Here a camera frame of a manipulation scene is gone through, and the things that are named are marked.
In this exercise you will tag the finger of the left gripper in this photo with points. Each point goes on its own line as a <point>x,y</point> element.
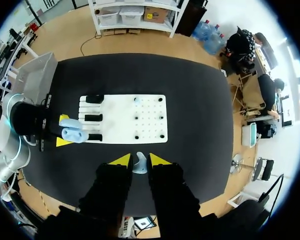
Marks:
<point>62,142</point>
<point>63,117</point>

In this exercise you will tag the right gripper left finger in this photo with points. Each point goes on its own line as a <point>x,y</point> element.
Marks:
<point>107,185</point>

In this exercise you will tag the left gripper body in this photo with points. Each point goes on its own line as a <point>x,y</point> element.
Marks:
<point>30,122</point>

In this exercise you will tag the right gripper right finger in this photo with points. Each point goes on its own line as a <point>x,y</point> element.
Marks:
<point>170,187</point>

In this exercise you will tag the light blue earbud case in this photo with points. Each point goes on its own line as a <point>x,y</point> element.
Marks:
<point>73,134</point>

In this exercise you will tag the light blue earbud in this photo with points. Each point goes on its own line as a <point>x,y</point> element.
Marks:
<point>140,166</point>
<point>137,101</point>

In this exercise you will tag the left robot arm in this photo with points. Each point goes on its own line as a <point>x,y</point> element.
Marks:
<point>7,150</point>

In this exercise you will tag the white plate with black stands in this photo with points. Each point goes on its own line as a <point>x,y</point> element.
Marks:
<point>130,122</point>

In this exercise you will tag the grey slotted basket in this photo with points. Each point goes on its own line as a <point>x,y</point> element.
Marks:
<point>36,75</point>

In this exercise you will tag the person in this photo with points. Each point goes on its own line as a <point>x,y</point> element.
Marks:
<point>267,92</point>
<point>242,47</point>

